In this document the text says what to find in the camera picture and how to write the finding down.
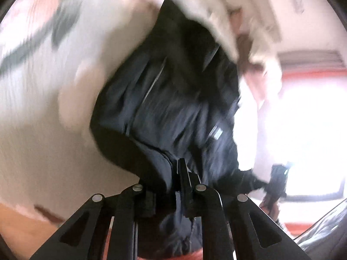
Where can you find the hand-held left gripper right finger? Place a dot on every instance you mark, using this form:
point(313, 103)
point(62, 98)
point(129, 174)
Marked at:
point(189, 195)

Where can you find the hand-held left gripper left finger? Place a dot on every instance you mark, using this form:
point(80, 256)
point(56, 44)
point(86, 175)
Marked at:
point(127, 203)

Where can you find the black hooded jacket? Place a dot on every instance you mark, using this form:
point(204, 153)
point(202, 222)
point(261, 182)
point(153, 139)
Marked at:
point(173, 103)

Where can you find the pink folded quilt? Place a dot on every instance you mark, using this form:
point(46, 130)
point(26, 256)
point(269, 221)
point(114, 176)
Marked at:
point(260, 81)

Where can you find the white dotted pillow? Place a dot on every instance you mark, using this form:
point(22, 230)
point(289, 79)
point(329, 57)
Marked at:
point(244, 2)

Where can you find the window with orange frame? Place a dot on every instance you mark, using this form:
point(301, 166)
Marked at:
point(317, 119)

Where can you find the dark glossy cloth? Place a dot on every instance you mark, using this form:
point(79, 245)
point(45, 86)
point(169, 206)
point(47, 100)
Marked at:
point(325, 235)

